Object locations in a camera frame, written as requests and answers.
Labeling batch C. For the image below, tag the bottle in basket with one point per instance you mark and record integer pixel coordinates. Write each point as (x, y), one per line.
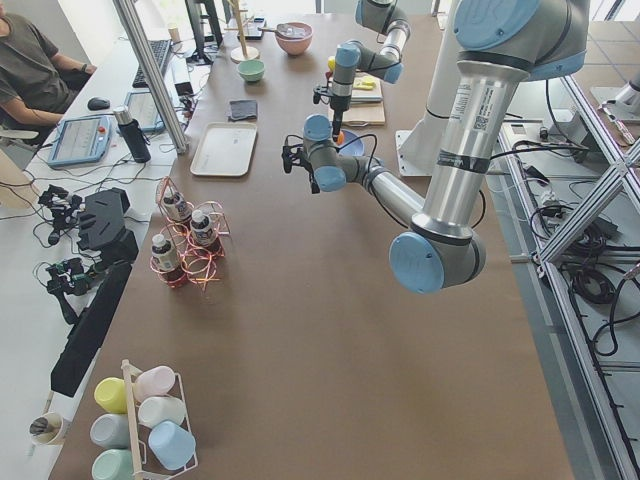
(202, 230)
(164, 253)
(177, 208)

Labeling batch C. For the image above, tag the blue cup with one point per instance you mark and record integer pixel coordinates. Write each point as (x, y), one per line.
(172, 445)

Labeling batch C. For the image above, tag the bottle in basket front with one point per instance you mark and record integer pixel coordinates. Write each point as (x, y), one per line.
(164, 253)

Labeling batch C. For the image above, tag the pink cup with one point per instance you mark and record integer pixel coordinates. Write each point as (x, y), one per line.
(157, 381)

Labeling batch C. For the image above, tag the blue teach pendant rear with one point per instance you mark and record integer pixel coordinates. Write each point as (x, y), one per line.
(142, 107)

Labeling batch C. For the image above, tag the wooden cutting board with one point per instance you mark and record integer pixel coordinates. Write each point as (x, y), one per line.
(367, 108)

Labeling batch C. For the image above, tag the grey cup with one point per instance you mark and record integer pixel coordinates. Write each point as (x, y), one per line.
(111, 431)

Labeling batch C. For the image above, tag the wooden mug tree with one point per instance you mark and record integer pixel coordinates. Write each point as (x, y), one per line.
(244, 52)

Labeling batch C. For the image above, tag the bottle in basket rear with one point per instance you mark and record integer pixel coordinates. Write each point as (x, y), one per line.
(177, 208)

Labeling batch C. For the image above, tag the green cup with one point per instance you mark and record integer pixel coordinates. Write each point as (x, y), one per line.
(113, 464)

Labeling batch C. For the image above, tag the aluminium frame post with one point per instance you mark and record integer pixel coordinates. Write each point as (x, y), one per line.
(133, 27)

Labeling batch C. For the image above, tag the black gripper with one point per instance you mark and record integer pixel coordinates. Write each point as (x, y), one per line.
(313, 176)
(339, 103)

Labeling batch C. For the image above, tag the green bowl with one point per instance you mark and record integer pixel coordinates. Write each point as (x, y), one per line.
(251, 70)

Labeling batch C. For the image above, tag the pink bowl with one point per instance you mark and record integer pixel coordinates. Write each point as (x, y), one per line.
(296, 47)

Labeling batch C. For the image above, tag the black water bottle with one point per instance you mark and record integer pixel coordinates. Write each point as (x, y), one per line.
(133, 136)

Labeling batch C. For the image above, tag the beige tray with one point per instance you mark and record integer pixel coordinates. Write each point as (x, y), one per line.
(224, 150)

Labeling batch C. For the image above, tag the lemon slices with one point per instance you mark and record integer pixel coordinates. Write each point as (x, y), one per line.
(365, 83)

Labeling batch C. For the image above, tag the black computer mouse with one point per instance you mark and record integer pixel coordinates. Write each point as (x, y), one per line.
(98, 103)

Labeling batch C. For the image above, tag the blue plate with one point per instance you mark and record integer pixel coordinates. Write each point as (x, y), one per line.
(352, 146)

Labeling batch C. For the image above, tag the white cup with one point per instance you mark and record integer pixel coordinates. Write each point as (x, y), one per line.
(157, 409)

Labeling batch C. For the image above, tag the black long bar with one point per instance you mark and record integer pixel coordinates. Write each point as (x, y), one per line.
(87, 336)

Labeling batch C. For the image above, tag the seated person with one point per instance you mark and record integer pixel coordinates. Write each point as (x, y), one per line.
(38, 82)

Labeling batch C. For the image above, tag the blue teach pendant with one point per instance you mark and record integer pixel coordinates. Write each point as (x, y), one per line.
(142, 107)
(80, 140)

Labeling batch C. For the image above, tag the yellow cup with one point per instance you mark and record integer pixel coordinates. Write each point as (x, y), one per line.
(110, 395)

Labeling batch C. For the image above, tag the copper wire bottle basket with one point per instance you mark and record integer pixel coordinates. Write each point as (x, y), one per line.
(198, 264)

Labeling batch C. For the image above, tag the bottle in basket middle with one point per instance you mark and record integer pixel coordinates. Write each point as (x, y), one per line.
(202, 230)

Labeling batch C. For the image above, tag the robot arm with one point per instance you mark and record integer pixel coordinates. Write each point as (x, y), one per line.
(385, 18)
(502, 44)

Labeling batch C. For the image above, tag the metal ice scoop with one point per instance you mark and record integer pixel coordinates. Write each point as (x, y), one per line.
(286, 30)

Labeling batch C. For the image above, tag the paper cup with tools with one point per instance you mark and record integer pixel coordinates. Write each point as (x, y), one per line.
(48, 429)

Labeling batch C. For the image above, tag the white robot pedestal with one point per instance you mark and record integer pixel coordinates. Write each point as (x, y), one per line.
(417, 149)

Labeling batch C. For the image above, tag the grey folded cloth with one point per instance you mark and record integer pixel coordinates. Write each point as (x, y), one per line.
(242, 110)

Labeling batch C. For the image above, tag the blue teach pendant front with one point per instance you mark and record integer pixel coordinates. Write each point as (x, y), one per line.
(80, 140)

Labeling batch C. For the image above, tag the white cup rack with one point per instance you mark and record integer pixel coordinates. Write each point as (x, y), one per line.
(145, 465)

